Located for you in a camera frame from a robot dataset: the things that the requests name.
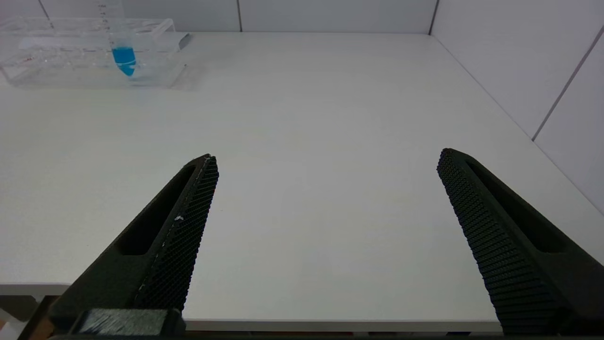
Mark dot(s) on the blue pigment test tube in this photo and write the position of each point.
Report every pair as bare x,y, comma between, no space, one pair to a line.
124,56

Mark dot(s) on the clear acrylic test tube rack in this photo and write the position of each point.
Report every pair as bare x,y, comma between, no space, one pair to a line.
71,75

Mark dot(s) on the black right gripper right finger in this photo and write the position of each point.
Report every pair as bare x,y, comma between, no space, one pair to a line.
514,245

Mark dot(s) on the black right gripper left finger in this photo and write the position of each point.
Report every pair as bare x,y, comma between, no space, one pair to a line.
155,255

